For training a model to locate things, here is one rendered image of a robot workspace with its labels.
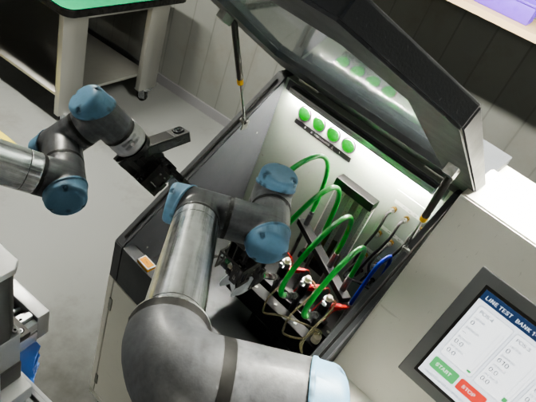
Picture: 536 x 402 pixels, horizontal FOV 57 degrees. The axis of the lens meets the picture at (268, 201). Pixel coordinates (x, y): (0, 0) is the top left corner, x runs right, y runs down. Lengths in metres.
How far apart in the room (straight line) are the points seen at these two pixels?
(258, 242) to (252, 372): 0.36
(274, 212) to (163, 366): 0.42
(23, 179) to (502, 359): 1.06
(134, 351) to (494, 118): 2.91
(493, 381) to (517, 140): 2.14
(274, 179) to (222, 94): 3.19
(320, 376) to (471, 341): 0.80
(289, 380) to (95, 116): 0.66
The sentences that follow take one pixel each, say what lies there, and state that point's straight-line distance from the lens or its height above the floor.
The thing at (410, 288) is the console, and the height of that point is 1.29.
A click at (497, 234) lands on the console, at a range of 1.22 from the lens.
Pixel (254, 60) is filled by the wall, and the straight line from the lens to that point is 3.82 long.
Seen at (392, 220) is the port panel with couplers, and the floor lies 1.26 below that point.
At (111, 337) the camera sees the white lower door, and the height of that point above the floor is 0.52.
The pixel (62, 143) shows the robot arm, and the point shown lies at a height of 1.49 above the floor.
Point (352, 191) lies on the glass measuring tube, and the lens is 1.53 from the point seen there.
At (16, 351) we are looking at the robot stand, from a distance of 0.89.
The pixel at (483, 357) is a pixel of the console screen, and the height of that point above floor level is 1.28.
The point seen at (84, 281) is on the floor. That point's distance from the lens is 2.70.
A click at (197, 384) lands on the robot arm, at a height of 1.66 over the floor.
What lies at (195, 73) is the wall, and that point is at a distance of 4.19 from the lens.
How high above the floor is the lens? 2.08
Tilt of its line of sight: 37 degrees down
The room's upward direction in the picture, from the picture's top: 22 degrees clockwise
